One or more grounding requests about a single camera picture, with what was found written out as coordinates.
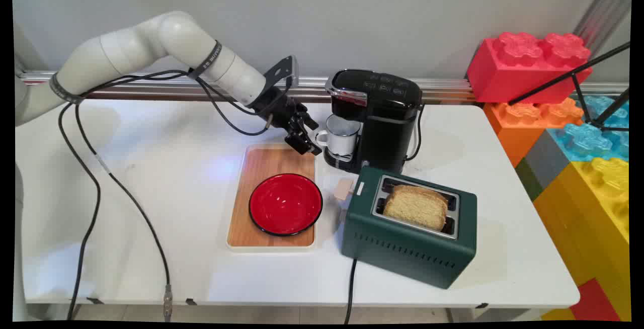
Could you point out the beige toaster lever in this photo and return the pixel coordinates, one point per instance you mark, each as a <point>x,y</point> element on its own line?
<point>344,189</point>

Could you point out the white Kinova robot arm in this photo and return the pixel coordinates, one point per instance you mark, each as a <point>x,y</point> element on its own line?
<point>176,37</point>

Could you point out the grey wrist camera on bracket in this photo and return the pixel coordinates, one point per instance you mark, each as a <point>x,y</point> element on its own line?
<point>282,71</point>

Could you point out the black coffee machine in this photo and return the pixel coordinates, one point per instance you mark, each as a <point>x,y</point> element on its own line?
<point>387,117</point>

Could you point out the wooden tray with white rim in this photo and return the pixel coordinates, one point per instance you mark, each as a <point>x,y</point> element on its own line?
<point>261,168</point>

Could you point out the green toaster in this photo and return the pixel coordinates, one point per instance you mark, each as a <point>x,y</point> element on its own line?
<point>402,253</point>

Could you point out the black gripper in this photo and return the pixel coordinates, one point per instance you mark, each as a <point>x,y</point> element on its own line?
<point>279,107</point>

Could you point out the big orange toy brick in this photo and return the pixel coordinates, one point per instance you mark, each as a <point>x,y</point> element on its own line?
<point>518,128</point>

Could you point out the toast bread slice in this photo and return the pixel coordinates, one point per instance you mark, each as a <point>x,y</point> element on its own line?
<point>415,211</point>
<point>427,191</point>

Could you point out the black tripod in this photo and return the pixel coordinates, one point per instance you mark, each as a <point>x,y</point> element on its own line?
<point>578,92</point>

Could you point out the aluminium rail along wall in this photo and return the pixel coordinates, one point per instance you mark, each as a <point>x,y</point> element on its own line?
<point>443,90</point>

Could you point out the aluminium profile post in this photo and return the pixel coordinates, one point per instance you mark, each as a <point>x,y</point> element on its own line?
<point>604,9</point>

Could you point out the white enamel mug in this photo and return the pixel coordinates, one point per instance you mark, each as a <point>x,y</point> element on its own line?
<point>343,138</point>

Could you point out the big dark green toy brick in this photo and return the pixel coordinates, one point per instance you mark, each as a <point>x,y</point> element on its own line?
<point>528,178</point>

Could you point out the big translucent blue toy brick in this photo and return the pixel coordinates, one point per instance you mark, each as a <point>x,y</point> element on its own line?
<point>604,107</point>
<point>588,140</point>

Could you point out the big yellow toy brick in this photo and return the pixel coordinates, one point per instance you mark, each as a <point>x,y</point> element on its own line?
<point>593,218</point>

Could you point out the small red toy brick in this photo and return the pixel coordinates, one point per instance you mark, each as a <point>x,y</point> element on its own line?
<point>596,301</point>

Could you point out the red bowl with black rim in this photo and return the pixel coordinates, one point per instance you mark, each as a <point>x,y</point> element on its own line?
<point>285,204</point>

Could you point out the big red toy brick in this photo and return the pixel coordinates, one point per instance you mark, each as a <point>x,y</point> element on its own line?
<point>518,72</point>

